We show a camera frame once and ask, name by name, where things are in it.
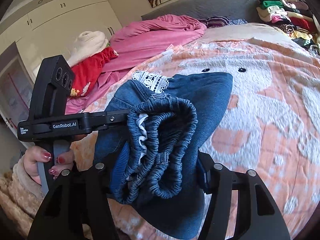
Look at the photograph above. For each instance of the cream fluffy garment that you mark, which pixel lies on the cream fluffy garment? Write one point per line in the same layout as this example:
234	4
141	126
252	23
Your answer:
87	44

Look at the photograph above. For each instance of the blue denim lace pants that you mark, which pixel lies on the blue denim lace pants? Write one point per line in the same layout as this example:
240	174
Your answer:
156	151

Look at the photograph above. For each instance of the left hand red nails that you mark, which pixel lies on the left hand red nails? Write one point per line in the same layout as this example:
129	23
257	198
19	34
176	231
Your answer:
36	154

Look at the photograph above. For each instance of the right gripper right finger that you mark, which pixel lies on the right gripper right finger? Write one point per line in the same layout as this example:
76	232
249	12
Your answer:
216	180

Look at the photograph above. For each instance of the red floral garment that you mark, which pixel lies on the red floral garment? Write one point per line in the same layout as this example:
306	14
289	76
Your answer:
87	72

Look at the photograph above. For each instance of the white wardrobe cabinets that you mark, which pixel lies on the white wardrobe cabinets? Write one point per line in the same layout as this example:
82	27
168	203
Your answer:
46	31

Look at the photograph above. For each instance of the dark grey headboard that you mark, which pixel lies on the dark grey headboard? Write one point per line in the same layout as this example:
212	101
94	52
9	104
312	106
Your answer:
233	9

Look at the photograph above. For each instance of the pink bedsheet bundle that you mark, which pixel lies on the pink bedsheet bundle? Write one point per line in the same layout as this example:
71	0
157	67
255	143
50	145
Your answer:
136	43

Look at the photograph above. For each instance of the fluffy beige left sleeve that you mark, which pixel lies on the fluffy beige left sleeve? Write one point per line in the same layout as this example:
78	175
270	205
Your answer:
21	198

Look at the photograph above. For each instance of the striped purple pillow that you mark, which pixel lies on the striped purple pillow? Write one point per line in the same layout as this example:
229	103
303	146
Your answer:
220	21

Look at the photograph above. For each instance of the pile of folded clothes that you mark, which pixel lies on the pile of folded clothes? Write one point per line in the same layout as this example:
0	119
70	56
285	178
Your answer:
294	19

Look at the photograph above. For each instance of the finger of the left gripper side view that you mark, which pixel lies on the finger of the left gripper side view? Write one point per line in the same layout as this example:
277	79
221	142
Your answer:
105	120

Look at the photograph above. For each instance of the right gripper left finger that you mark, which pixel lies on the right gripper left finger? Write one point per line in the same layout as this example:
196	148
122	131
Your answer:
98	215

